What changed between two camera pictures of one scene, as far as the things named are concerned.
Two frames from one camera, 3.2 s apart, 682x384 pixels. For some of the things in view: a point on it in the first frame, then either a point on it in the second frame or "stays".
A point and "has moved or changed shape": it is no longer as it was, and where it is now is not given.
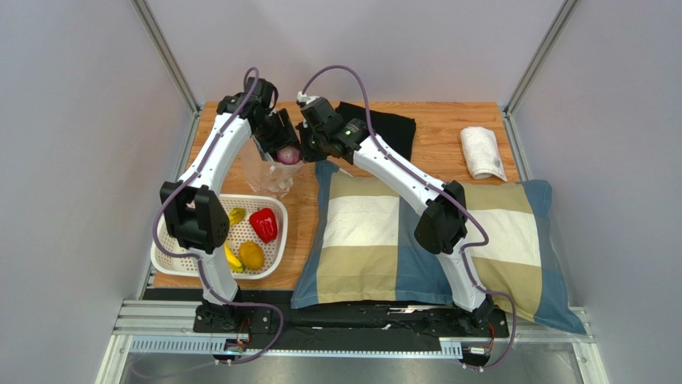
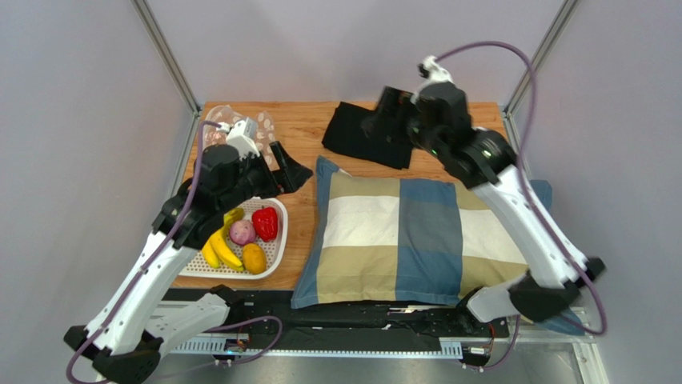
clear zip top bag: x=264 y=175 has moved or changed shape
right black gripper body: x=311 y=142 → x=401 y=113
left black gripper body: x=275 y=135 → x=255 y=179
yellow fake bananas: x=233 y=261 stays
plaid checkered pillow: x=363 y=247 stays
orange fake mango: x=251 y=255 stays
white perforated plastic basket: x=275 y=252 stays
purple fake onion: x=289 y=154 has moved or changed shape
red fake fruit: x=264 y=222 stays
